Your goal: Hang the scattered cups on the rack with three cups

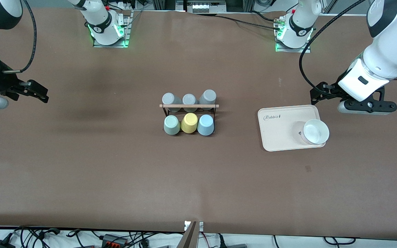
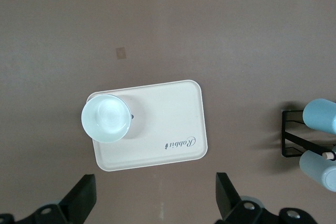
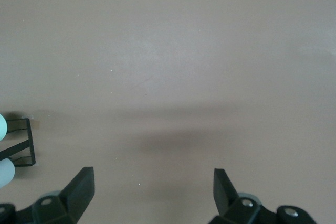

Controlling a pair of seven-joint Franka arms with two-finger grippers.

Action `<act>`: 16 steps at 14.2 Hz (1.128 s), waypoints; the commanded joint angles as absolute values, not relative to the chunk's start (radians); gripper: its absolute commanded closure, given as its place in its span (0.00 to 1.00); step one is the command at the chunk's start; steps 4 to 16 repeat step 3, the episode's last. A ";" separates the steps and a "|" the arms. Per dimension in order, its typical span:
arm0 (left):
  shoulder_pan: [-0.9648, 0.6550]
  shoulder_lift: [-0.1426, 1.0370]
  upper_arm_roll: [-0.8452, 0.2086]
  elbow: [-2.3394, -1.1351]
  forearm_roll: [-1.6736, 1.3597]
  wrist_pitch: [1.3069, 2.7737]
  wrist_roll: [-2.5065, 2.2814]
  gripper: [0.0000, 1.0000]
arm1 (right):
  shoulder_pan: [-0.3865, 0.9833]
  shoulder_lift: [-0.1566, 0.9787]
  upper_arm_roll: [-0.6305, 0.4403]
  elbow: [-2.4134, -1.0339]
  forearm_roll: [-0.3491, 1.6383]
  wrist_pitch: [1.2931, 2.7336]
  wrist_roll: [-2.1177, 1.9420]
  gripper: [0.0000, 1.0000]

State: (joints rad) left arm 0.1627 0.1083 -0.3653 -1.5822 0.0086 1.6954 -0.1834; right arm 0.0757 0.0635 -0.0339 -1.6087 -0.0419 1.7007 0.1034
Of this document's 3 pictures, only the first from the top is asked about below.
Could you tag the mint green cup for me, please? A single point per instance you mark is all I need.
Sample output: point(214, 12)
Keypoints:
point(172, 124)

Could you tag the yellow cup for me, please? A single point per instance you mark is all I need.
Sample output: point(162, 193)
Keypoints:
point(189, 123)

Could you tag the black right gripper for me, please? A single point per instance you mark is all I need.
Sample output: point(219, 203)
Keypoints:
point(2, 82)

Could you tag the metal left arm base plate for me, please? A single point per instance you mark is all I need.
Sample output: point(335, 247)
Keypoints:
point(307, 48)

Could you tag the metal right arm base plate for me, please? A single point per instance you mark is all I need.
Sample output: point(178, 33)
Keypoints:
point(124, 34)

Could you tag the beige plastic tray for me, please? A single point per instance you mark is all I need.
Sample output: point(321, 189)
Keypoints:
point(281, 134)

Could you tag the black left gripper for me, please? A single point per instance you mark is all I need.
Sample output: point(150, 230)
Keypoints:
point(330, 91)

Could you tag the white power strip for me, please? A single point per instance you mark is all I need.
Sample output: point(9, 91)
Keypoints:
point(204, 7)

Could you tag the white bowl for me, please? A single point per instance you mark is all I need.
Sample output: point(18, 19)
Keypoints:
point(316, 132)

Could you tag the camera stand post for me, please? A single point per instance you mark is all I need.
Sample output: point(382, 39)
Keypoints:
point(189, 237)

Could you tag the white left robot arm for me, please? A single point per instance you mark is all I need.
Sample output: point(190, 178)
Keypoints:
point(388, 51)

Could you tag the white metal bracket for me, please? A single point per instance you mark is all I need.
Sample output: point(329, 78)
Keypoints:
point(200, 225)

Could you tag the black box with red buttons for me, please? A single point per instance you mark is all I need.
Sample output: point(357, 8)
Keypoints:
point(115, 240)

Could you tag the grey cup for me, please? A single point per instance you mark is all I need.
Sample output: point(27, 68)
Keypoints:
point(171, 100)
point(207, 97)
point(189, 99)

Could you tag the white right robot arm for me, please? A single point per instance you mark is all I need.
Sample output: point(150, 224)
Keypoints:
point(100, 20)

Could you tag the light blue cup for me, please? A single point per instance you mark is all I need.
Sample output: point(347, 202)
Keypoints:
point(205, 124)

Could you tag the black power adapter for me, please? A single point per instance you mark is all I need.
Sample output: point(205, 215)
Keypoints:
point(0, 244)

